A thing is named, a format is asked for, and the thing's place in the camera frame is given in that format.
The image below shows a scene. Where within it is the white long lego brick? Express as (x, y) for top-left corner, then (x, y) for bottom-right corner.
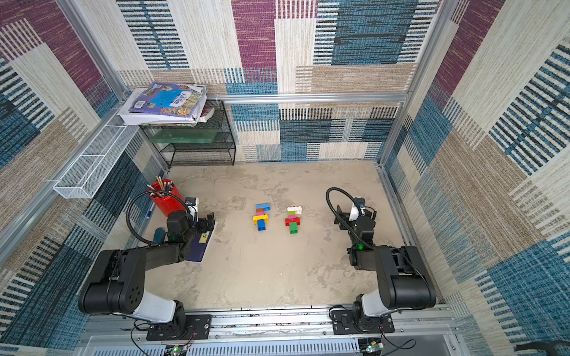
(287, 206), (302, 214)

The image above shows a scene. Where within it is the red long lego brick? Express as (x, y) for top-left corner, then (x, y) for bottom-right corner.
(285, 217), (301, 226)

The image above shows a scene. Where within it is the light blue long lego brick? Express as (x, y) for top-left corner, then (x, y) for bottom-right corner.
(255, 203), (271, 212)

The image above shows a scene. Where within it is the dark green square lego brick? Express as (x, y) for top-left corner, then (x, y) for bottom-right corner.
(289, 222), (298, 234)

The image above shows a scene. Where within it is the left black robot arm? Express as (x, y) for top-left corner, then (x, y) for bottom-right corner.
(78, 211), (215, 325)

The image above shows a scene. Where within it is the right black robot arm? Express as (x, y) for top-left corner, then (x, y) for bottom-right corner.
(333, 207), (436, 332)

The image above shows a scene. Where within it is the purple notebook yellow label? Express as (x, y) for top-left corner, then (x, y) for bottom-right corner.
(185, 220), (218, 263)

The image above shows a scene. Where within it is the red pencil cup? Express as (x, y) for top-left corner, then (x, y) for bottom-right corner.
(148, 179), (185, 217)

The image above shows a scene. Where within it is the stack of books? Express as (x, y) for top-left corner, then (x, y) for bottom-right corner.
(118, 82), (215, 126)

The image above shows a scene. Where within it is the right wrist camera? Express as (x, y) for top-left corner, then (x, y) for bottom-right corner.
(349, 197), (365, 221)

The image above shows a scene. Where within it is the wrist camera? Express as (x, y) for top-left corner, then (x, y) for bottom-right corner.
(349, 197), (365, 221)
(185, 197), (199, 220)

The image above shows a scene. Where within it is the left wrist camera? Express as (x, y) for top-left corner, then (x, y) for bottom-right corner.
(185, 197), (199, 220)

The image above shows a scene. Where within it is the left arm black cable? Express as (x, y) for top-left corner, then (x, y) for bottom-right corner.
(125, 190), (191, 246)

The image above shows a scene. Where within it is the black wire shelf rack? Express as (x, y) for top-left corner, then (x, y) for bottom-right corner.
(140, 100), (237, 168)

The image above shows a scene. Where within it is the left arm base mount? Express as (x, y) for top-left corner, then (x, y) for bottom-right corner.
(146, 314), (212, 341)

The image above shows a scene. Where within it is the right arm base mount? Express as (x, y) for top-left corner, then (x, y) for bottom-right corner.
(328, 305), (395, 335)

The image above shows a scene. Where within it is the white wire mesh basket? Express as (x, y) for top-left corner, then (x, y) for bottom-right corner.
(53, 125), (139, 200)

